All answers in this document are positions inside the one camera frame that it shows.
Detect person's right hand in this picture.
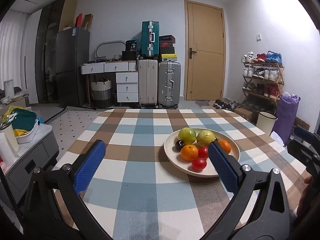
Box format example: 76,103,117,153
295,174,317,218

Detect purple bag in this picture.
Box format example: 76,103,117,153
272,92,300,145

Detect white waste bin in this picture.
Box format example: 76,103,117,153
256,111,277,136

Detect grey side cabinet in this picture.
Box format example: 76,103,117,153
1,124,59,206

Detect red tomato right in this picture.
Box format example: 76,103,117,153
191,157,207,172

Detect red tomato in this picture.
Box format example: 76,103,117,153
198,147,208,159
191,157,207,172

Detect small orange tangerine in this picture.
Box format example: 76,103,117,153
218,140,231,154

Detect red tomato back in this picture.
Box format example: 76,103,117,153
198,147,208,159

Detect wooden shoe rack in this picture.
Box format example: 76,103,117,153
241,50,285,107

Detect large orange tangerine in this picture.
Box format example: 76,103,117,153
180,145,199,161

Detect green yellow bag in basket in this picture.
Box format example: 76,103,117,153
2,106,37,137

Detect yellow green passion fruit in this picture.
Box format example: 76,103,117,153
196,129,216,147

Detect cream round plate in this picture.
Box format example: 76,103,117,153
163,129,241,178

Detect dark plum near gripper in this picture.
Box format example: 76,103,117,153
175,140,185,152

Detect woven laundry basket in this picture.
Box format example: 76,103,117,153
91,79,113,108

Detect black glass cabinet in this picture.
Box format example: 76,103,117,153
35,0,77,103

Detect wooden door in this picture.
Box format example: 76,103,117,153
184,0,226,100

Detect white drawer desk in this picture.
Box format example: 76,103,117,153
81,61,138,103

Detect silver suitcase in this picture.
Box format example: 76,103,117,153
158,61,181,109

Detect dark grey refrigerator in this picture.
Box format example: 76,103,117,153
56,27,90,107

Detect oval mirror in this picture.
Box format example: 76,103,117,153
95,41,126,61

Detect stacked shoe boxes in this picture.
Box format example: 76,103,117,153
159,35,177,62

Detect beige suitcase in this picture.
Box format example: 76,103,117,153
138,60,158,106

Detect white curtain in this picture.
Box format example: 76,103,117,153
0,10,28,90

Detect teal suitcase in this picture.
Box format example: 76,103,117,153
142,21,159,57

